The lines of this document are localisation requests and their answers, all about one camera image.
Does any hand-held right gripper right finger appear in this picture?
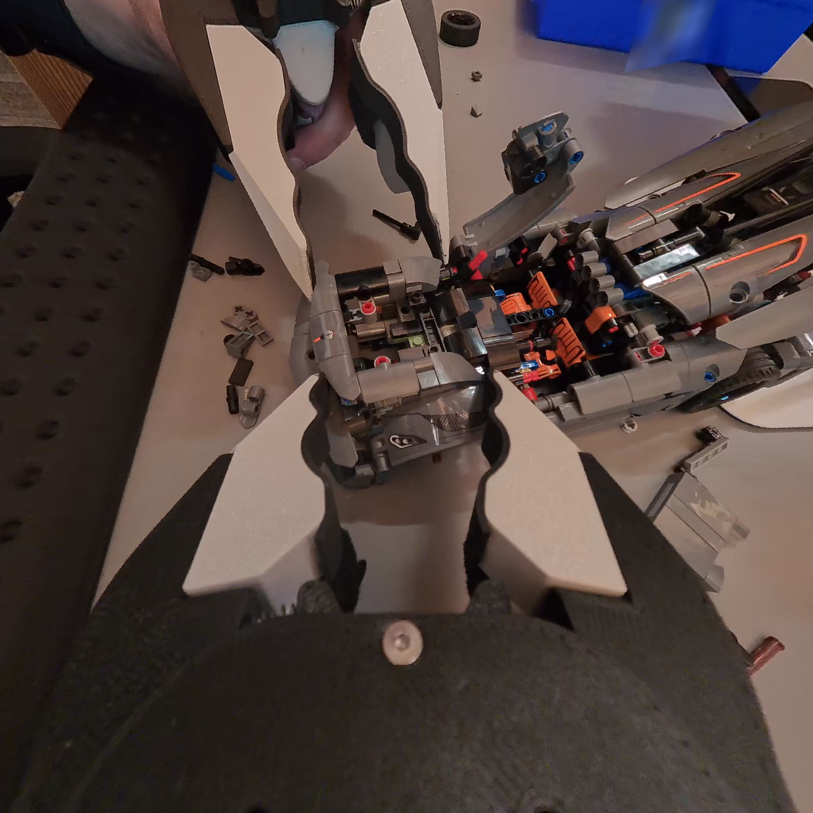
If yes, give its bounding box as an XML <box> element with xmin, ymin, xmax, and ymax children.
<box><xmin>465</xmin><ymin>370</ymin><xmax>630</xmax><ymax>616</ymax></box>

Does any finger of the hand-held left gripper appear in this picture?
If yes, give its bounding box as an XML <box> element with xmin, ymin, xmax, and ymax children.
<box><xmin>351</xmin><ymin>0</ymin><xmax>454</xmax><ymax>263</ymax></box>
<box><xmin>160</xmin><ymin>0</ymin><xmax>318</xmax><ymax>302</ymax></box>

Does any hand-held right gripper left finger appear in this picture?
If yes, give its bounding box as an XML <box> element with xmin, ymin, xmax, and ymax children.
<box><xmin>182</xmin><ymin>373</ymin><xmax>368</xmax><ymax>616</ymax></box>

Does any black lego lever piece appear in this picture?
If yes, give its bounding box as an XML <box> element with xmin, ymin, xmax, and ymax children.
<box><xmin>372</xmin><ymin>209</ymin><xmax>421</xmax><ymax>241</ymax></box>

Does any grey lego car door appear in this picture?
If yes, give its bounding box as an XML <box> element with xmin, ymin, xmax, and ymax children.
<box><xmin>462</xmin><ymin>112</ymin><xmax>578</xmax><ymax>256</ymax></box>

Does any grey lego car model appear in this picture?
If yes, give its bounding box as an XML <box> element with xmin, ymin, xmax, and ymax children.
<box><xmin>289</xmin><ymin>114</ymin><xmax>813</xmax><ymax>491</ymax></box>

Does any black lego tire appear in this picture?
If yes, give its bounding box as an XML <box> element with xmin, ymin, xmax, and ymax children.
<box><xmin>439</xmin><ymin>9</ymin><xmax>482</xmax><ymax>47</ymax></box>

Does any grey lego sloped panel assembly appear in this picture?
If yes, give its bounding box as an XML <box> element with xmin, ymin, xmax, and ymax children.
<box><xmin>644</xmin><ymin>426</ymin><xmax>752</xmax><ymax>593</ymax></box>

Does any blue plastic bin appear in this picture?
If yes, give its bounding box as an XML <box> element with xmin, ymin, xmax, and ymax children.
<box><xmin>529</xmin><ymin>0</ymin><xmax>813</xmax><ymax>78</ymax></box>

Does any black dimpled foam mat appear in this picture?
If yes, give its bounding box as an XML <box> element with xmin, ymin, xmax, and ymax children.
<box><xmin>0</xmin><ymin>83</ymin><xmax>220</xmax><ymax>700</ymax></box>

